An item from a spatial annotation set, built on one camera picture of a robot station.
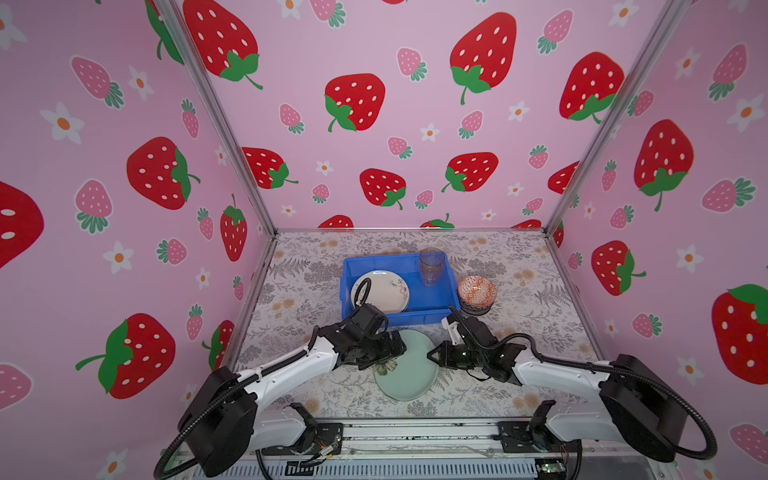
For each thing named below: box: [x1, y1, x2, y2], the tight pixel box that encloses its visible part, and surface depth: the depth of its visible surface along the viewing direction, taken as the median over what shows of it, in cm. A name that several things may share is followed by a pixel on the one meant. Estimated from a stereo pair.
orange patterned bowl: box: [458, 275, 497, 316], surface depth 95 cm
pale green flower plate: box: [373, 329, 439, 401], surface depth 85 cm
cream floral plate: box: [351, 270, 410, 315], surface depth 102 cm
